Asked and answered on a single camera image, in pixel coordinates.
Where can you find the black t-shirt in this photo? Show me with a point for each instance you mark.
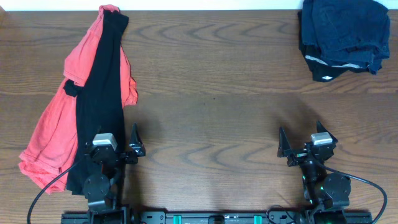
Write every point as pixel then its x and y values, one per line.
pixel 99 104

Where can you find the folded navy blue garment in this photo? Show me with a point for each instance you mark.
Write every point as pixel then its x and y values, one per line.
pixel 341 35

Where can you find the folded black garment white print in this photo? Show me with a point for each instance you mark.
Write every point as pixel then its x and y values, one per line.
pixel 321 72

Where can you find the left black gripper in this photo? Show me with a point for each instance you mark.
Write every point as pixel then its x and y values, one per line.
pixel 137 147

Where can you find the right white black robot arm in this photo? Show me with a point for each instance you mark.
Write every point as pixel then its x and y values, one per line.
pixel 328 193

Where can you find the red orange t-shirt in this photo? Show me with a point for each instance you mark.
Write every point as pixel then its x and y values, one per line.
pixel 53 145

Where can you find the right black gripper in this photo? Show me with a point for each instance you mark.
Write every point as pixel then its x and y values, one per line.
pixel 285 147

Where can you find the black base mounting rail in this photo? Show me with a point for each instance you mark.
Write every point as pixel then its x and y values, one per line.
pixel 273 216

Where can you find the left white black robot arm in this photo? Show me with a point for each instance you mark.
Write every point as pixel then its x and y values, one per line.
pixel 103 189

